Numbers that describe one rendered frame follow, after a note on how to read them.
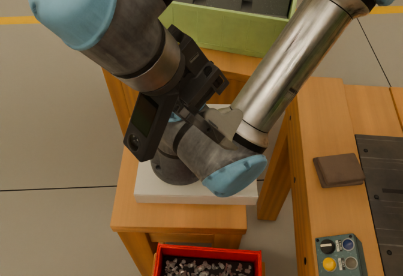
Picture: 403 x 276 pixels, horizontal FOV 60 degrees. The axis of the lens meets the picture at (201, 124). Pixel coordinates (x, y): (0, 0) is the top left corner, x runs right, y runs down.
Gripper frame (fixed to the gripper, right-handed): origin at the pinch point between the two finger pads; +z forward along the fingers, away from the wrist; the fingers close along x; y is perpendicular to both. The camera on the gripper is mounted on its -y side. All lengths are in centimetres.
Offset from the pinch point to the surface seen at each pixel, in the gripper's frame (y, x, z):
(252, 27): 34, 32, 47
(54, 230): -86, 67, 86
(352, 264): -2.0, -31.3, 24.1
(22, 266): -102, 62, 78
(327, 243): -2.3, -25.8, 25.7
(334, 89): 32, -2, 47
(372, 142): 24, -19, 44
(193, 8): 26, 48, 38
